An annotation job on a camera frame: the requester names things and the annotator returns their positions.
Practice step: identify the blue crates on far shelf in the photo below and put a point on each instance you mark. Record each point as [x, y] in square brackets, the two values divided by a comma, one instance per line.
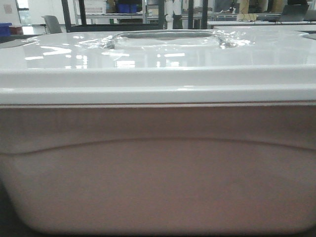
[126, 8]

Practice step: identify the white plastic storage bin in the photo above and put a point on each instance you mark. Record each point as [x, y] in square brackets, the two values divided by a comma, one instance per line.
[165, 132]

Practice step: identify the small blue bin far left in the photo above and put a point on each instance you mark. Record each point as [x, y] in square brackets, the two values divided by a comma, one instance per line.
[5, 29]

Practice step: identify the black metal shelf frame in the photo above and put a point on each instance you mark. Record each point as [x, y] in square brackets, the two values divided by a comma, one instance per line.
[102, 16]

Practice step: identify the grey office chair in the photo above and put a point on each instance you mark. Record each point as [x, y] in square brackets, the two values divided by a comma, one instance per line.
[52, 25]

